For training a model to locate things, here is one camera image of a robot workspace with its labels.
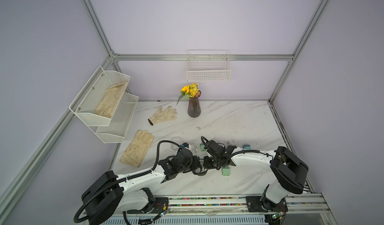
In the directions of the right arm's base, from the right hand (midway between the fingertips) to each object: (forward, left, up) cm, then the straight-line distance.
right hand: (206, 166), depth 86 cm
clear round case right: (+18, -13, -1) cm, 22 cm away
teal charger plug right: (+12, -27, 0) cm, 29 cm away
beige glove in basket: (+26, +51, +31) cm, 65 cm away
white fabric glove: (+41, +27, 0) cm, 49 cm away
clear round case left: (+17, +17, +2) cm, 24 cm away
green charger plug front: (-3, -11, +1) cm, 12 cm away
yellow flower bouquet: (+40, +8, +24) cm, 47 cm away
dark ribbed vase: (+39, +7, +9) cm, 41 cm away
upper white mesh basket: (+24, +58, +31) cm, 70 cm away
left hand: (-1, +4, +5) cm, 6 cm away
